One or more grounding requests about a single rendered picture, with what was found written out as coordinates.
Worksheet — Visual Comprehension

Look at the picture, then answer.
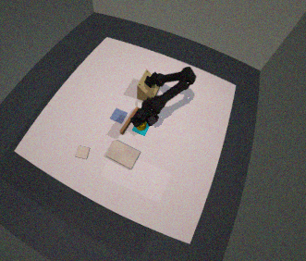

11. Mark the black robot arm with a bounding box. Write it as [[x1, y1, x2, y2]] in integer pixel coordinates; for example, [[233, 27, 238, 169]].
[[133, 67, 197, 126]]

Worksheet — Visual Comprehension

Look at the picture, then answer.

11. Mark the tan wooden bar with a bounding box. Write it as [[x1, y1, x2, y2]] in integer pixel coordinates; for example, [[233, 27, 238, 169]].
[[119, 106, 139, 135]]

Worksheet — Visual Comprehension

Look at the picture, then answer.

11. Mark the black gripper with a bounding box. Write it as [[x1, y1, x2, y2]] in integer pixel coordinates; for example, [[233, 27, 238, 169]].
[[130, 117, 140, 128]]

